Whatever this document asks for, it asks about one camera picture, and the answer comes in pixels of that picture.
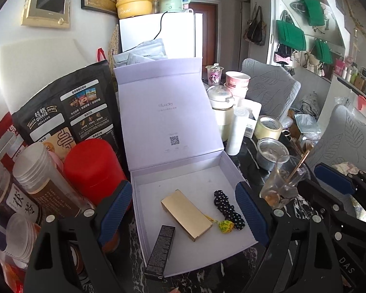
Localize row of bottles and jars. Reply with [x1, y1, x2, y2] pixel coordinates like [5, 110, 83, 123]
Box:
[334, 56, 366, 104]

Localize clear jar brown label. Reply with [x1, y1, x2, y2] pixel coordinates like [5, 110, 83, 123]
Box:
[12, 142, 95, 220]

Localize large green bag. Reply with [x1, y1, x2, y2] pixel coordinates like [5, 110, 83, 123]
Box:
[276, 19, 306, 51]

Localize cartoon print cloth bundle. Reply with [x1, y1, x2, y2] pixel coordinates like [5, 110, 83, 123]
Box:
[332, 162, 366, 179]

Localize white cylindrical bottle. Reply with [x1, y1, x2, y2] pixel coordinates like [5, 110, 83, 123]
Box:
[225, 106, 247, 156]

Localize yellow-green lollipop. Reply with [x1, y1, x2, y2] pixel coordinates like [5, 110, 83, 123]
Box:
[207, 217, 235, 233]

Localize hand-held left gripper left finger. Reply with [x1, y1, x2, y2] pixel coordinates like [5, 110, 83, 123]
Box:
[24, 180, 133, 293]

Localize thin stirring stick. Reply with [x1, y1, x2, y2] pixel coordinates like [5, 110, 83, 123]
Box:
[288, 149, 312, 180]

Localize panda print cup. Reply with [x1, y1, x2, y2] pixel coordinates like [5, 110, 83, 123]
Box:
[205, 63, 224, 87]

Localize grey covered chair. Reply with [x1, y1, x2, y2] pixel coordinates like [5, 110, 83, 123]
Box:
[305, 104, 366, 174]
[242, 58, 301, 116]

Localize gold rectangular box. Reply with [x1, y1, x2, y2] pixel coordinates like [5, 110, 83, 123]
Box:
[161, 189, 213, 242]

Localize black printed food pouch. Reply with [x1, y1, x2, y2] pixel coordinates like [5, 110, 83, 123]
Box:
[11, 59, 122, 165]

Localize white fridge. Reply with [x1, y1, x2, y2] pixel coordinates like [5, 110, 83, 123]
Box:
[119, 9, 202, 60]

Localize red plastic canister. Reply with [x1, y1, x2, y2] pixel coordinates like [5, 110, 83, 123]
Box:
[63, 138, 129, 208]

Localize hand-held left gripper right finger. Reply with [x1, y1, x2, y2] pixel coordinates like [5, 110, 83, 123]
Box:
[235, 181, 342, 293]

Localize cartoon print glass cup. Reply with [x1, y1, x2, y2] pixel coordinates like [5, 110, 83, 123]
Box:
[259, 155, 310, 209]

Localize red food pouch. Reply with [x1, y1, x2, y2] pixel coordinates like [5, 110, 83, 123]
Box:
[0, 111, 28, 171]

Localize white cabinet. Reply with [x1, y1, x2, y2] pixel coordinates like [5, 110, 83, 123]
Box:
[323, 73, 366, 119]

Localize black hanging handbag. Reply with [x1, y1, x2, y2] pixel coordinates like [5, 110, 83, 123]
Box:
[244, 5, 267, 46]

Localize brown door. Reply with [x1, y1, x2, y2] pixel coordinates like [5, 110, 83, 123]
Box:
[187, 1, 218, 68]

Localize beige tape roll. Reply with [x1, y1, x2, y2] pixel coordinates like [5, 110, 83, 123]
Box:
[254, 115, 283, 141]

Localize stack of white packets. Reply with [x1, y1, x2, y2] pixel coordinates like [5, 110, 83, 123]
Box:
[113, 38, 167, 68]

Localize clear plastic jar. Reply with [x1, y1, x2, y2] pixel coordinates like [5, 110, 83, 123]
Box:
[0, 212, 41, 264]

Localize yellow electric cooking pot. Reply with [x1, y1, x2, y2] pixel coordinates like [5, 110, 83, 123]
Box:
[115, 0, 159, 19]

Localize wall intercom panel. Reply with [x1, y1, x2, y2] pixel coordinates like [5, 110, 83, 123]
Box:
[21, 0, 71, 29]

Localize pink paper cups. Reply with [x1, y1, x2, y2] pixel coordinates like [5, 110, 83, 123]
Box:
[225, 71, 251, 96]

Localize black power cable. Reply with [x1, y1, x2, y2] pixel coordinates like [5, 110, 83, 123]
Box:
[149, 10, 168, 42]

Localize small black cosmetics box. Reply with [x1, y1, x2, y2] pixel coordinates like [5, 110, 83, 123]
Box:
[144, 224, 175, 277]

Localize black polka dot scrunchie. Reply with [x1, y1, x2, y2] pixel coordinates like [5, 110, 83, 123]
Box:
[213, 189, 246, 231]

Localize white gift box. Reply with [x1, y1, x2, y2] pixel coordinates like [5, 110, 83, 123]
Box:
[113, 56, 261, 278]

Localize woven fan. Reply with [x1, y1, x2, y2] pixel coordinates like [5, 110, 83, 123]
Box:
[108, 24, 120, 68]

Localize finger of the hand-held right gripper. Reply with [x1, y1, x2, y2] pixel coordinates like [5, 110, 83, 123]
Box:
[314, 163, 366, 196]
[297, 177, 366, 241]

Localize small green bag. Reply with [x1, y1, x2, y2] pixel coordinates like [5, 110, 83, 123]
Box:
[314, 40, 333, 64]

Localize clear jar white label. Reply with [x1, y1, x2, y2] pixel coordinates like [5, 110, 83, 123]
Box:
[0, 159, 41, 229]

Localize clear glass mug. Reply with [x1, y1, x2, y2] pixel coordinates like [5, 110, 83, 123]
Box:
[256, 138, 285, 170]

